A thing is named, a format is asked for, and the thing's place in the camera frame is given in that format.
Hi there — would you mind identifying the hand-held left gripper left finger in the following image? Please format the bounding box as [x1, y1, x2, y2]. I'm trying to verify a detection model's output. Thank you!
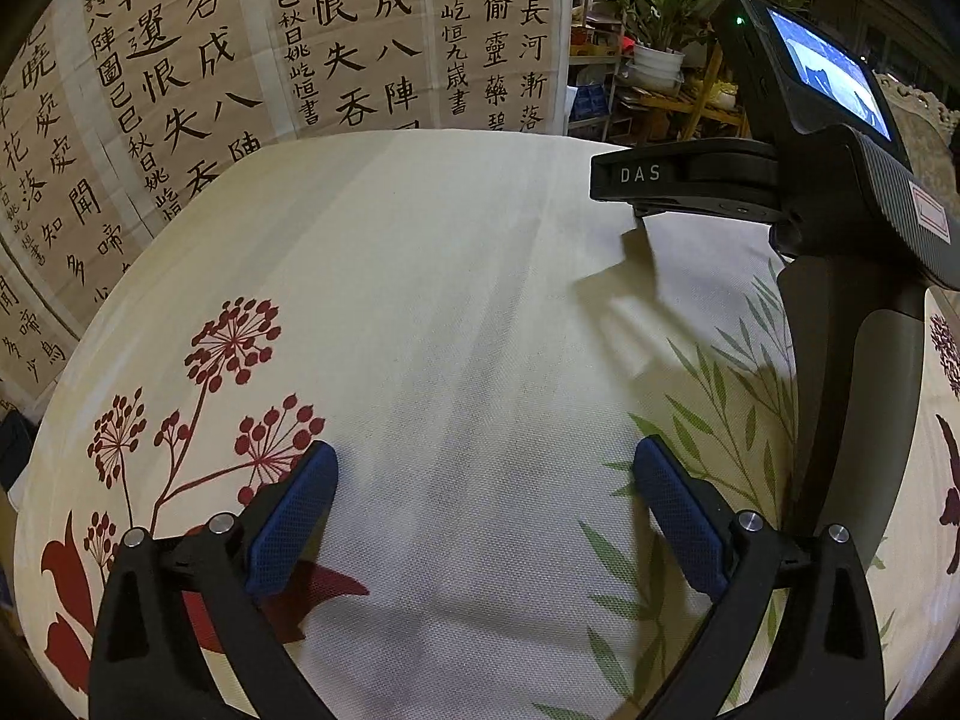
[88, 441, 338, 720]

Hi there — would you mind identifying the wooden plant stand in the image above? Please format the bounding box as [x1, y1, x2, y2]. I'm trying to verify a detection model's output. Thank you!
[637, 45, 751, 145]

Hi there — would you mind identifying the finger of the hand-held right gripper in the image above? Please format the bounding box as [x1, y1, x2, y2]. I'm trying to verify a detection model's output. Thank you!
[632, 199, 779, 226]

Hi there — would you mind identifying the calligraphy wall hanging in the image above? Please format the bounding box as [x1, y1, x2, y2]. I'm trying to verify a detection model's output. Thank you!
[0, 0, 572, 421]

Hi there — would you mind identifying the floral printed tablecloth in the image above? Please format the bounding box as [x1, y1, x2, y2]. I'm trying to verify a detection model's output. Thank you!
[11, 127, 960, 720]

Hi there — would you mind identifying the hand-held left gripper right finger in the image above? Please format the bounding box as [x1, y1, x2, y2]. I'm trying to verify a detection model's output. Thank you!
[634, 435, 886, 720]

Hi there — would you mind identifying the white metal shelf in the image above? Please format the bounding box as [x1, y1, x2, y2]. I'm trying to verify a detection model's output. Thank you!
[566, 15, 625, 141]

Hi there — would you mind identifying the potted plant in white pot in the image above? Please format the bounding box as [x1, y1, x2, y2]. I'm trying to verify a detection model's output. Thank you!
[574, 0, 728, 89]

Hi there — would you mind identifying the blue plastic crate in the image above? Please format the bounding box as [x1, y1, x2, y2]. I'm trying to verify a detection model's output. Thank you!
[570, 82, 610, 119]

